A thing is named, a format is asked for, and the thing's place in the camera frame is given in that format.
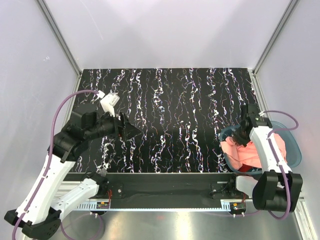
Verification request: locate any right aluminium frame post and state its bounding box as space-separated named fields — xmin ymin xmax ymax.
xmin=252 ymin=0 xmax=300 ymax=75

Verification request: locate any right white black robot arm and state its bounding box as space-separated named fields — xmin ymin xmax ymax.
xmin=227 ymin=116 xmax=303 ymax=220

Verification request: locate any red t shirt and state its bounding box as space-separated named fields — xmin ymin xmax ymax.
xmin=238 ymin=164 xmax=262 ymax=174

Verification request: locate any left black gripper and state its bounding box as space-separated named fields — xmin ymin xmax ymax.
xmin=86 ymin=107 xmax=142 ymax=142

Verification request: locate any purple cable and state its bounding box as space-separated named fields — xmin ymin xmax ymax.
xmin=12 ymin=89 xmax=106 ymax=240
xmin=259 ymin=109 xmax=300 ymax=220

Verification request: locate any right small controller board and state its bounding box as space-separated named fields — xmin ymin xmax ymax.
xmin=230 ymin=202 xmax=247 ymax=211

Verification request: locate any blue plastic basket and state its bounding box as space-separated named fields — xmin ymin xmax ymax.
xmin=219 ymin=121 xmax=302 ymax=176

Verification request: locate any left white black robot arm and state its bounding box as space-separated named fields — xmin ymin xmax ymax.
xmin=4 ymin=104 xmax=141 ymax=240

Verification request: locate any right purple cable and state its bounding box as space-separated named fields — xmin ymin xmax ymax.
xmin=259 ymin=109 xmax=300 ymax=220

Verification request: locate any black marble pattern mat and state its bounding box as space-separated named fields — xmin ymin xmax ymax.
xmin=71 ymin=68 xmax=257 ymax=173

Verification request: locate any aluminium rail profile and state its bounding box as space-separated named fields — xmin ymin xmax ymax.
xmin=294 ymin=197 xmax=318 ymax=240

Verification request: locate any white slotted cable duct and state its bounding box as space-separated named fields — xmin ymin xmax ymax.
xmin=75 ymin=199 xmax=242 ymax=212

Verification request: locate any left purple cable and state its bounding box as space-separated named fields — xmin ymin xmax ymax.
xmin=12 ymin=89 xmax=106 ymax=240

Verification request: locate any pink t shirt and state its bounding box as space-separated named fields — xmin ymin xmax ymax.
xmin=219 ymin=131 xmax=286 ymax=171

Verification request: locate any small controller board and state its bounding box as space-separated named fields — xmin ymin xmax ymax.
xmin=230 ymin=202 xmax=247 ymax=211
xmin=96 ymin=201 xmax=110 ymax=209

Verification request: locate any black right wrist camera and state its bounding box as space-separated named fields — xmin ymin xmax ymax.
xmin=240 ymin=104 xmax=260 ymax=121

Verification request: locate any left small controller board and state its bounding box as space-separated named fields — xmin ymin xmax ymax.
xmin=96 ymin=201 xmax=110 ymax=209

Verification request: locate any aluminium frame post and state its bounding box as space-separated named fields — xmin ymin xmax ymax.
xmin=252 ymin=0 xmax=300 ymax=75
xmin=35 ymin=0 xmax=82 ymax=77

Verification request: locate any left aluminium frame post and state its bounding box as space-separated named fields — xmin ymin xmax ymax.
xmin=35 ymin=0 xmax=82 ymax=77

